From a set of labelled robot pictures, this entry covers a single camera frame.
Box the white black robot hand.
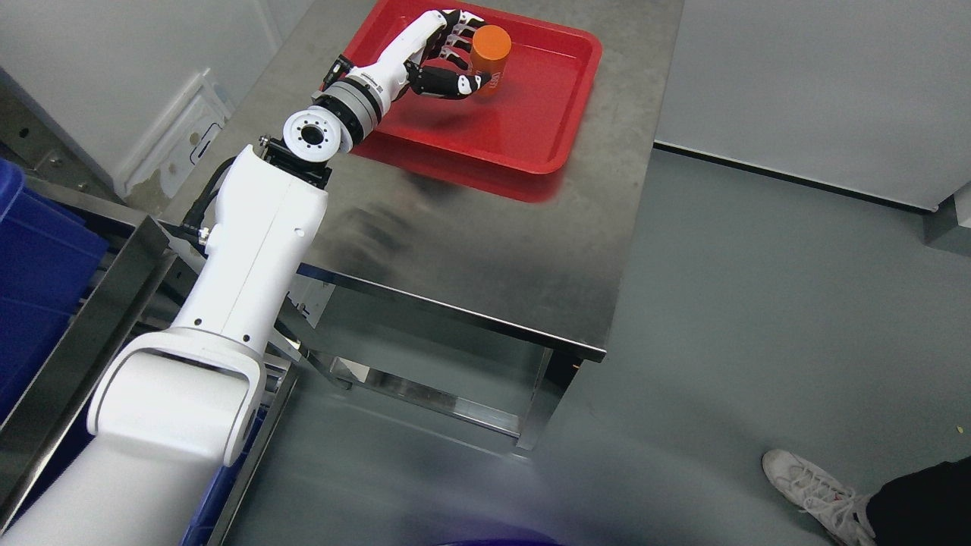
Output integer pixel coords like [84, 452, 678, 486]
[344, 9, 492, 105]

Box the orange cylindrical capacitor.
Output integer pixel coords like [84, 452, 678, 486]
[470, 25, 512, 97]

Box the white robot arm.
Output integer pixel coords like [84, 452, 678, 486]
[2, 69, 391, 545]

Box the stainless steel desk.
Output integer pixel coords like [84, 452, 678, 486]
[298, 1, 684, 450]

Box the steel shelf rack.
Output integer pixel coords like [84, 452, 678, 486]
[0, 83, 300, 546]

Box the red tray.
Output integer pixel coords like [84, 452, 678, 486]
[353, 2, 602, 184]

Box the white label sign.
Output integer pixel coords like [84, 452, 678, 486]
[112, 68, 234, 199]

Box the blue bin lower right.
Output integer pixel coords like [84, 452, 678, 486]
[1, 159, 108, 419]

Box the white sneaker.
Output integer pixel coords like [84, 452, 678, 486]
[762, 449, 876, 545]

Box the black trouser leg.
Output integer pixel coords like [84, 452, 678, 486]
[865, 457, 970, 545]

